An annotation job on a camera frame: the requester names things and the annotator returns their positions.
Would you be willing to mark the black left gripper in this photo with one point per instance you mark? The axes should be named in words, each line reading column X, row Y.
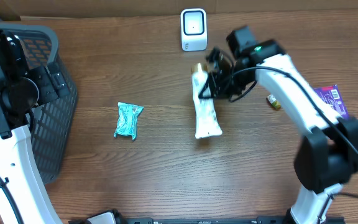
column 42, row 79

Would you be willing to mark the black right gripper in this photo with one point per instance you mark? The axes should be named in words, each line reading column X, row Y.
column 220, row 89

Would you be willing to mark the white tube gold cap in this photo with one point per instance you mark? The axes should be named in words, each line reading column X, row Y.
column 206, row 120

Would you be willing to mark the green yellow snack pouch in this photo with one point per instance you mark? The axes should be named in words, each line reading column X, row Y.
column 273, row 102

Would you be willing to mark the teal packet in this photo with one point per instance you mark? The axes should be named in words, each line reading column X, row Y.
column 127, row 120

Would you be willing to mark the purple sanitary pad pack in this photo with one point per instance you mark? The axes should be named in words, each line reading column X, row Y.
column 331, row 96

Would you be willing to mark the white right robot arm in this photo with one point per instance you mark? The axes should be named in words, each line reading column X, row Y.
column 328, row 153

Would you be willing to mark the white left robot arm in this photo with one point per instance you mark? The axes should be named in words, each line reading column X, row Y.
column 23, row 197

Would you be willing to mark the white barcode scanner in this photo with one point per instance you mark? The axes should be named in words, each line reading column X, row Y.
column 194, row 33

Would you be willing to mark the grey plastic mesh basket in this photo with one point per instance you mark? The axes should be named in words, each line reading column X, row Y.
column 23, row 48

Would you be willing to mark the brown cardboard backdrop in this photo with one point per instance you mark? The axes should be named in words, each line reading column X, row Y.
column 14, row 10

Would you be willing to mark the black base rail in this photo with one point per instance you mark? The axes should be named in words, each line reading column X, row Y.
column 258, row 220

